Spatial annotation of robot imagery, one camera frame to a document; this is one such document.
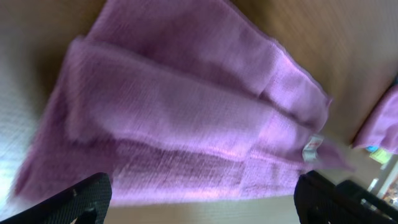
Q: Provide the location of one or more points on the purple microfiber cloth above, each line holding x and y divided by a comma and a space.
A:
178, 101

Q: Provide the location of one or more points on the purple cloth in pile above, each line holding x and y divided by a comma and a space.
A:
380, 128

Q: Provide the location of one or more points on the blue cloth in pile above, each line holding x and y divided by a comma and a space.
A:
372, 149

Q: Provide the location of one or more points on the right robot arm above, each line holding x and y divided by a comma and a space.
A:
355, 192

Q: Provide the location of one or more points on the green cloth in pile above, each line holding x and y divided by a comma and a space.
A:
381, 156

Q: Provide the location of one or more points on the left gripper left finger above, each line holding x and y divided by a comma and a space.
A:
85, 202

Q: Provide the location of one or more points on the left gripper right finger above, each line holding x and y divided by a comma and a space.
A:
317, 200

